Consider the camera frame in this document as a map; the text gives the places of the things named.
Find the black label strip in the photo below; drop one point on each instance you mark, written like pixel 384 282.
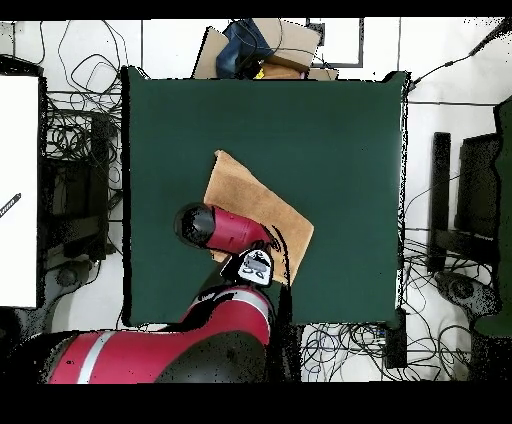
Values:
pixel 10 204

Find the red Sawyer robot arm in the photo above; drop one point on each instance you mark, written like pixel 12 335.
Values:
pixel 232 232

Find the black box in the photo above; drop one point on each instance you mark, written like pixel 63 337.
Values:
pixel 396 348

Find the black equipment cart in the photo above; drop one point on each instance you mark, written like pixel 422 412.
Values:
pixel 76 192

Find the brown folded garment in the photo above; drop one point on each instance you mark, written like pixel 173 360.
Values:
pixel 280 72

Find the tan terry towel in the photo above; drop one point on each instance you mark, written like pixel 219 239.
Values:
pixel 248 188

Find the blue jeans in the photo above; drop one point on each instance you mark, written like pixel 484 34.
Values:
pixel 236 52

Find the dark green table cloth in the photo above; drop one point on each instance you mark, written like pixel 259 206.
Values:
pixel 340 160

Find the brown cardboard box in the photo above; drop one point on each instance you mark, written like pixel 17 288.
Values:
pixel 296 40

